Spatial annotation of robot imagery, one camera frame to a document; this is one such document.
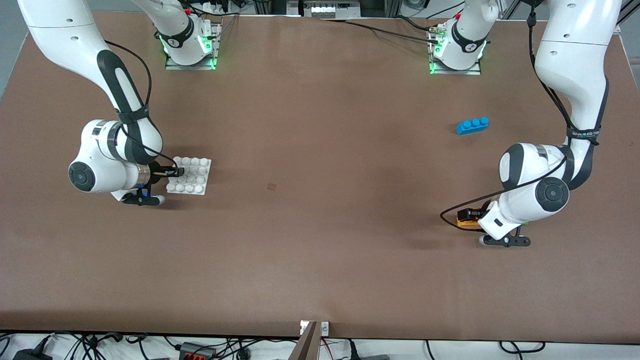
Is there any black connector with orange levers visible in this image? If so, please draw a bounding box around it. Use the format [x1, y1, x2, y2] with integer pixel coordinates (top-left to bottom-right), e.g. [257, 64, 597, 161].
[179, 342, 217, 360]

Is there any blue three-stud block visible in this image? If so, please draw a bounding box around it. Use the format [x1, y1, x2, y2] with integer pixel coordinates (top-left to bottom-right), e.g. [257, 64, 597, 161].
[456, 117, 490, 136]

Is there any silver clamp bracket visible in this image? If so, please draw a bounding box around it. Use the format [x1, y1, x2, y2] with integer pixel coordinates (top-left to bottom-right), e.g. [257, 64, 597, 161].
[300, 320, 330, 337]

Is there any black cable loop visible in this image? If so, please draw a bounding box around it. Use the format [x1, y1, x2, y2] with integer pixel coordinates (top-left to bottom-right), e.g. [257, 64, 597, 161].
[499, 341, 547, 354]

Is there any long black table cable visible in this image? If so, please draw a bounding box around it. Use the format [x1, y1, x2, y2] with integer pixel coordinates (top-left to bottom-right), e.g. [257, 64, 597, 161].
[320, 18, 442, 46]

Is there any black right arm strap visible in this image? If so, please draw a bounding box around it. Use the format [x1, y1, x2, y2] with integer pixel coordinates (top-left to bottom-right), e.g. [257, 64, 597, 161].
[116, 106, 151, 125]

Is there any black arm strap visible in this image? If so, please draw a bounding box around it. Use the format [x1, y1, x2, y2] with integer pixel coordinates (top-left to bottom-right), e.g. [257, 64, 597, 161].
[116, 106, 151, 125]
[566, 127, 601, 146]

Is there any black left arm strap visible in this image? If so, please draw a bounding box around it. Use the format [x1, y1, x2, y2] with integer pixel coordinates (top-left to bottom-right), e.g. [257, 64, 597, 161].
[566, 127, 601, 146]

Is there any white power strip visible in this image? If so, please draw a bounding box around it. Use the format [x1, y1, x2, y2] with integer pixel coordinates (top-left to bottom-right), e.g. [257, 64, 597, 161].
[302, 1, 362, 20]

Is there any white studded base plate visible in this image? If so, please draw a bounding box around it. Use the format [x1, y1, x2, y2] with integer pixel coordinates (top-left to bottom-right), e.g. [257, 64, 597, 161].
[166, 156, 212, 196]

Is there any grey-brown camera stand post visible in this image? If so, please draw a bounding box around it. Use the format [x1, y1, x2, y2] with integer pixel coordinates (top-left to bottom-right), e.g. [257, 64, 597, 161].
[289, 321, 321, 360]

